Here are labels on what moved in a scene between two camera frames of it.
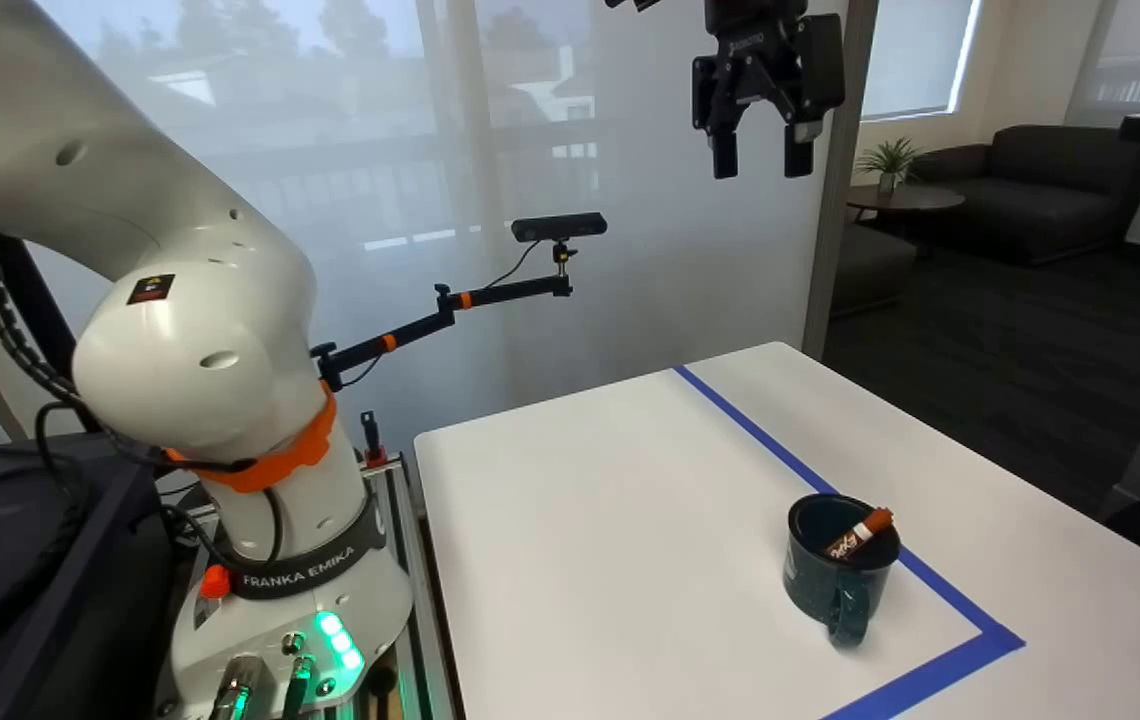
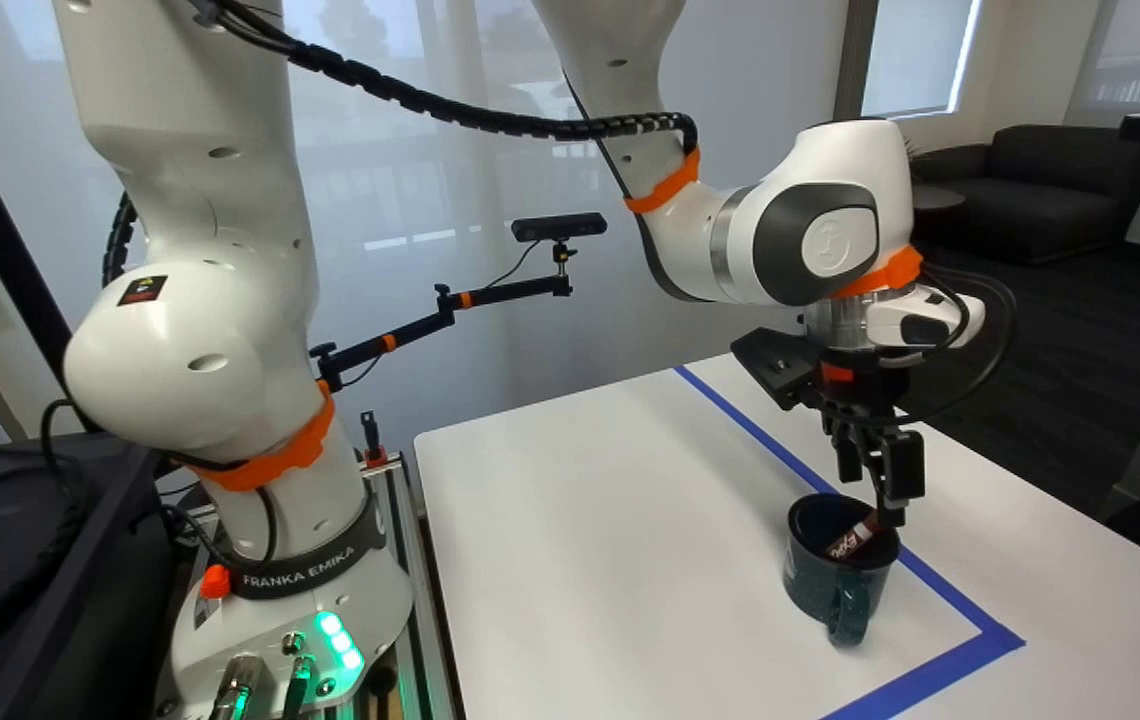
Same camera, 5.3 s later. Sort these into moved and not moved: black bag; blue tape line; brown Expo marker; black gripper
Moved: black gripper
Not moved: brown Expo marker; black bag; blue tape line
